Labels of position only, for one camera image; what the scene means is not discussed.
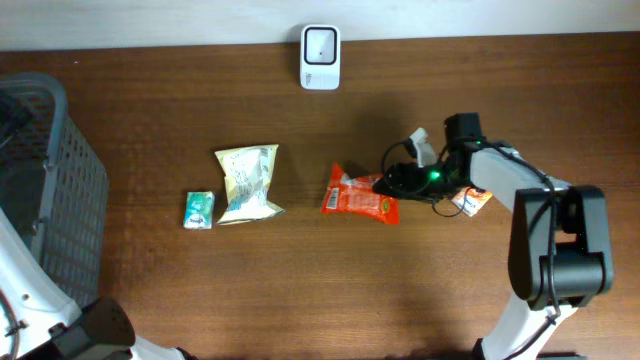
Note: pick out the grey plastic mesh basket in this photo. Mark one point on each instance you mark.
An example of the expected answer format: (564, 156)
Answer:
(54, 188)

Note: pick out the red snack bag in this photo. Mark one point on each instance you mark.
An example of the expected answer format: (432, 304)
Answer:
(356, 196)

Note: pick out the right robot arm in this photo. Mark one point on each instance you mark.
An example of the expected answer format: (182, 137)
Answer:
(560, 255)

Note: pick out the orange small box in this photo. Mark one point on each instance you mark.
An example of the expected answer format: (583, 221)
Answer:
(470, 200)

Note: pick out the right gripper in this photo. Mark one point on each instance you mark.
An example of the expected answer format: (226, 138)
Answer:
(398, 173)

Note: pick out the cream snack bag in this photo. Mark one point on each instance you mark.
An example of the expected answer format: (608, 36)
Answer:
(248, 173)

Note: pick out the teal tissue pack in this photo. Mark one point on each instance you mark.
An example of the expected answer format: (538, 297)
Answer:
(199, 210)

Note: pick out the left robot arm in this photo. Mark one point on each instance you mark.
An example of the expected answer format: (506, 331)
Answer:
(39, 321)

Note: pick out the white barcode scanner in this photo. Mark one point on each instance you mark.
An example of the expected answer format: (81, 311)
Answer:
(320, 57)

